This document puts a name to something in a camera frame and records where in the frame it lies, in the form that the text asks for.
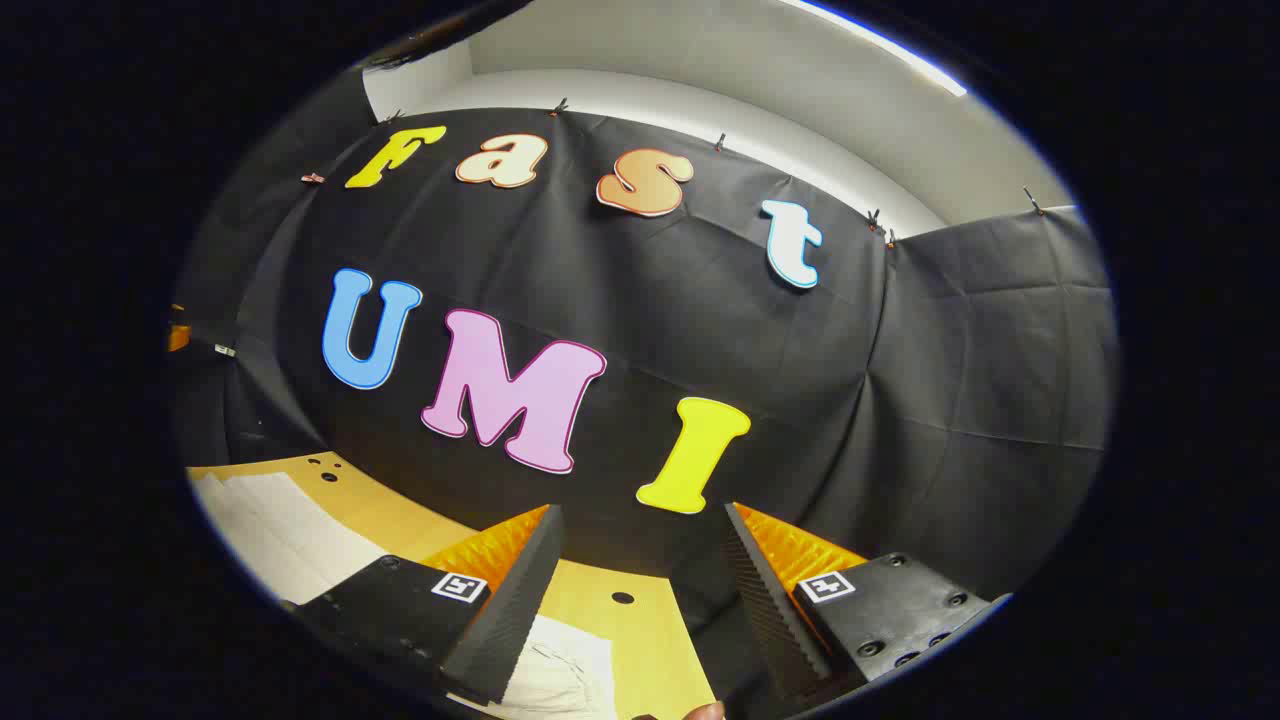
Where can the white jeans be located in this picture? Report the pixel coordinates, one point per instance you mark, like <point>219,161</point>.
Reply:
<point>280,530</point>

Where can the black backdrop cloth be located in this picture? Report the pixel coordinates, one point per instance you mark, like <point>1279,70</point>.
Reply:
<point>700,300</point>

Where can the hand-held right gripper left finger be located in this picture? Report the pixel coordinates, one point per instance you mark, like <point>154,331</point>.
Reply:
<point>500,620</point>

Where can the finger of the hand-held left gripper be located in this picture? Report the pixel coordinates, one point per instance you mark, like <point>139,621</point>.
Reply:
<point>178,330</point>

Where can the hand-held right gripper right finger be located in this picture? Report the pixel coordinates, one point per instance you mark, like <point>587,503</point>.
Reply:
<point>770,610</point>

